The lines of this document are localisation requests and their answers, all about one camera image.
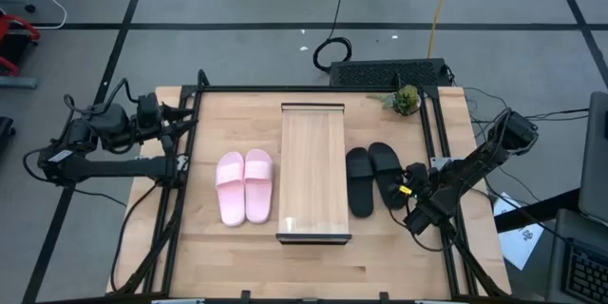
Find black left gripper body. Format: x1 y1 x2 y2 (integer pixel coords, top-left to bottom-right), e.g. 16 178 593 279
135 91 168 141

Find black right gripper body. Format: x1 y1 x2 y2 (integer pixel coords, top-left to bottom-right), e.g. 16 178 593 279
406 162 432 204

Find black rubber slide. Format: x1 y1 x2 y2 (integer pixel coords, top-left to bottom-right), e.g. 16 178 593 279
368 142 409 211
345 146 376 219

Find pink rubber slide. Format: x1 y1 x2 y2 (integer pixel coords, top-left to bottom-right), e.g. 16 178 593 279
215 151 247 228
243 148 276 225

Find potted green succulent plant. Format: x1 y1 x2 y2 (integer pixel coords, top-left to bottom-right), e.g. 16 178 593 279
392 84 423 117

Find pale green artificial vine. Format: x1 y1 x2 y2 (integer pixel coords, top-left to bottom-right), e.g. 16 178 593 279
366 93 396 109

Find black perforated computer case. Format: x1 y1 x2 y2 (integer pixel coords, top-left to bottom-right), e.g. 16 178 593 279
329 58 452 89

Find white paper sheet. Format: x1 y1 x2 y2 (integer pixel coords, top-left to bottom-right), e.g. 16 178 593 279
492 191 545 272

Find black desk beam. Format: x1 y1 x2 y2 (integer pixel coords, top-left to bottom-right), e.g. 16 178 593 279
493 188 583 235

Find grey metal desk foot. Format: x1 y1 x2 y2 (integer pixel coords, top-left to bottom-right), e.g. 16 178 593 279
0 75 39 90

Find red metal cart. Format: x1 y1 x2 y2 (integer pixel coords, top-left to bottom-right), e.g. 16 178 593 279
0 8 42 78

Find grey desk top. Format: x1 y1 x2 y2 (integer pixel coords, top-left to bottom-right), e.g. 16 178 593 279
544 207 608 304

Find grey monitor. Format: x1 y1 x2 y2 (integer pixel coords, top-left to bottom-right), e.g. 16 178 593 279
578 90 608 227

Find black keyboard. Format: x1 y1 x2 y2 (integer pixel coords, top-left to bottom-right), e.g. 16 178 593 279
561 239 608 304

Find wooden shelf with black frame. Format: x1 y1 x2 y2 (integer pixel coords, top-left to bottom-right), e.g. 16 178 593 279
275 102 353 247

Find black aluminium table frame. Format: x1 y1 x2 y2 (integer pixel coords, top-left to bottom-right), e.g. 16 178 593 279
116 68 512 304

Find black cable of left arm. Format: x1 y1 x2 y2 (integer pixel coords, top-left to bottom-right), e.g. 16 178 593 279
109 181 161 294

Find black looped floor cable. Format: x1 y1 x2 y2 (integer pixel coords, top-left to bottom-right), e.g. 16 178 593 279
312 0 354 75

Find yellow cable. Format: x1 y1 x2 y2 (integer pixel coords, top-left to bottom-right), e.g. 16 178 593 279
426 0 460 60

